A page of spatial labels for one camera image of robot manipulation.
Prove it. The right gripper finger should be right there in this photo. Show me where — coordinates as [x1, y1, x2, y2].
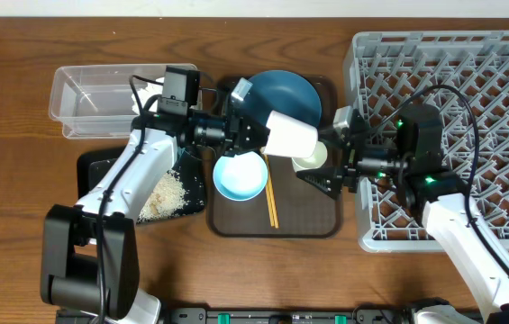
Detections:
[318, 127, 348, 149]
[295, 166, 346, 200]

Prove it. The cream paper cup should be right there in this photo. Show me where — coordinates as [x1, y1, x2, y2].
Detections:
[292, 141, 328, 172]

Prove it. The light blue bowl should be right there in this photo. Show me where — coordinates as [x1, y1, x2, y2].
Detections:
[213, 152, 268, 202]

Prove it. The pink-lined paper cup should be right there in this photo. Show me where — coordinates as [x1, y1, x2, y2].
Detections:
[261, 111, 318, 158]

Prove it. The dark blue plate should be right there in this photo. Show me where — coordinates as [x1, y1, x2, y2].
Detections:
[237, 70, 322, 128]

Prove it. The rice grains pile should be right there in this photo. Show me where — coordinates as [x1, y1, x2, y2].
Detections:
[137, 170, 188, 223]

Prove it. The white tissue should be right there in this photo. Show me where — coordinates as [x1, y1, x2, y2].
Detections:
[132, 77, 164, 115]

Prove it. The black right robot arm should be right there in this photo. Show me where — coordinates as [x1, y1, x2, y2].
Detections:
[296, 104, 509, 323]

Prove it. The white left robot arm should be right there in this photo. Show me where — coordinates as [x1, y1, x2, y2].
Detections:
[40, 95, 271, 323]

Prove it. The clear plastic waste bin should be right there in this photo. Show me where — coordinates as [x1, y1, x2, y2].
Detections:
[49, 64, 167, 140]

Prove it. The grey dishwasher rack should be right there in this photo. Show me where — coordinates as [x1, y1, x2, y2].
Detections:
[343, 31, 509, 249]

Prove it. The brown serving tray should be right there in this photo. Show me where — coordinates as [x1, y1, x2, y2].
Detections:
[206, 76, 342, 239]

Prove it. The wooden chopstick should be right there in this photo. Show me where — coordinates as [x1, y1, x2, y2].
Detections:
[271, 177, 279, 229]
[262, 155, 277, 229]

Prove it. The black plastic tray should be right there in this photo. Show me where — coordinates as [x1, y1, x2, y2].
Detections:
[77, 147, 207, 224]

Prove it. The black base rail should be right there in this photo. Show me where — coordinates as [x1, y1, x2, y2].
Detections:
[54, 306, 462, 324]

